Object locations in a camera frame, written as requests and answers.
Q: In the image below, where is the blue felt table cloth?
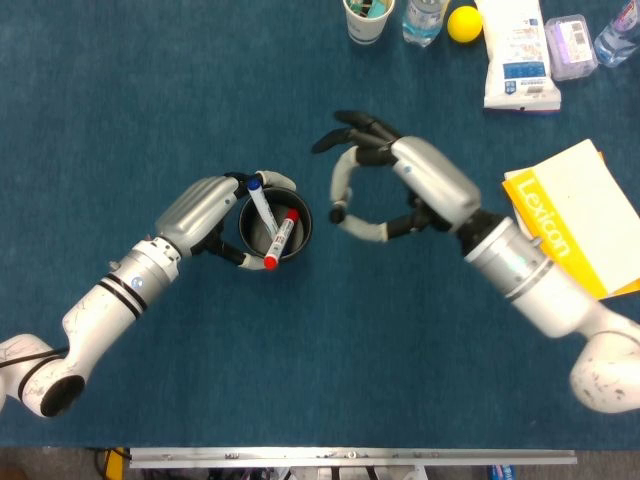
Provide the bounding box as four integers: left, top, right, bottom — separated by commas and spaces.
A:
0, 0, 640, 449

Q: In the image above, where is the aluminium frame rail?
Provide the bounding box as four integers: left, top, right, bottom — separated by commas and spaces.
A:
128, 447, 579, 470

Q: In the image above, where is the purple clear plastic box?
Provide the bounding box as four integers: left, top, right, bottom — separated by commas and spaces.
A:
543, 14, 599, 83

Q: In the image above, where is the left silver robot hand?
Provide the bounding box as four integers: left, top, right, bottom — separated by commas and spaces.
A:
154, 169, 297, 274

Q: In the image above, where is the black pen cup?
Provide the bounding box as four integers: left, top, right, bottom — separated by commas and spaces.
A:
238, 187, 314, 262

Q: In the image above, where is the white paper cup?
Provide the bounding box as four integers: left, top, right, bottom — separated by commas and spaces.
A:
342, 0, 396, 47

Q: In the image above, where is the red-capped white marker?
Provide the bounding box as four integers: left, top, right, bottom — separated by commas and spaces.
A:
263, 208, 300, 272

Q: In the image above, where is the yellow white Lexicon booklet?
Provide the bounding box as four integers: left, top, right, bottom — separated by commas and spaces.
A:
501, 138, 640, 301

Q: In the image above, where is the clear bottle purple label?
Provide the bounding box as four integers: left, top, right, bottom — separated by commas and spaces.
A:
593, 0, 640, 69

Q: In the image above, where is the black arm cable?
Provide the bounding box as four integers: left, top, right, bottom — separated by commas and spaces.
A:
0, 347, 69, 369

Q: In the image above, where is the yellow ball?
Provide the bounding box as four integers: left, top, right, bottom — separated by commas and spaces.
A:
446, 5, 484, 45

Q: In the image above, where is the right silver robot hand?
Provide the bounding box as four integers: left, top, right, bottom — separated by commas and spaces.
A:
310, 109, 483, 245

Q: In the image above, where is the water bottle blue label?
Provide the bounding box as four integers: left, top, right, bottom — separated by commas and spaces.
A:
402, 0, 451, 49

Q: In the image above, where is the white wet wipes pack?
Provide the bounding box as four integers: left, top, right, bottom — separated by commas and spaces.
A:
473, 0, 562, 114

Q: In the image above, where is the blue-capped white marker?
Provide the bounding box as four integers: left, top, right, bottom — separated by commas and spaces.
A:
246, 178, 279, 236

